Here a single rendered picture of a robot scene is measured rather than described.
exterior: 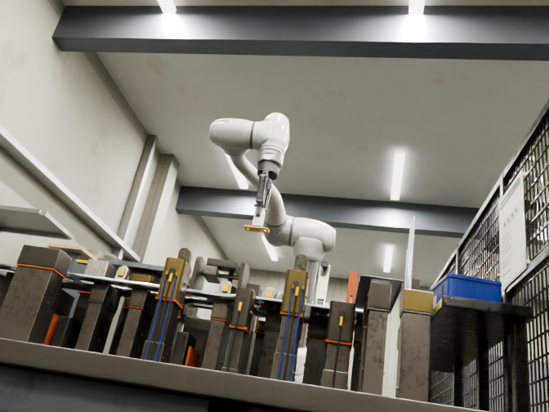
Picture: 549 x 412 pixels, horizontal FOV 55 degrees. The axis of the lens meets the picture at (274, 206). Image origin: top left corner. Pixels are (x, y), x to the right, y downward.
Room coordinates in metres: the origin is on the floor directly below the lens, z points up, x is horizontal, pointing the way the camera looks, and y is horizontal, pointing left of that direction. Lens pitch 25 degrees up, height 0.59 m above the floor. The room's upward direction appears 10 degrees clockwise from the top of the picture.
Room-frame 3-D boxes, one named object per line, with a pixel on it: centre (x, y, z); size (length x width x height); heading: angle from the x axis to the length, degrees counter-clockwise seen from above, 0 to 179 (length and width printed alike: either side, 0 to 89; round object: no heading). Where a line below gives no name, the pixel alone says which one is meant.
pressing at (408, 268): (1.53, -0.45, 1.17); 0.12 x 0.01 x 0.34; 171
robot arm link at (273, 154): (1.62, 0.04, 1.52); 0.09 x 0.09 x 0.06
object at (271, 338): (1.60, -0.06, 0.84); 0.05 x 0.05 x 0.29; 81
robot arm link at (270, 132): (1.62, 0.06, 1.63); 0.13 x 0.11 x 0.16; 83
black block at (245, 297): (1.43, 0.04, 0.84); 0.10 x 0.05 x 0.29; 171
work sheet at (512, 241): (1.40, -0.72, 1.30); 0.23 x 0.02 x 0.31; 171
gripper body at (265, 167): (1.62, 0.04, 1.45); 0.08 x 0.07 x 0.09; 168
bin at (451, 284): (1.61, -0.63, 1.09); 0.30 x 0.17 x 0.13; 178
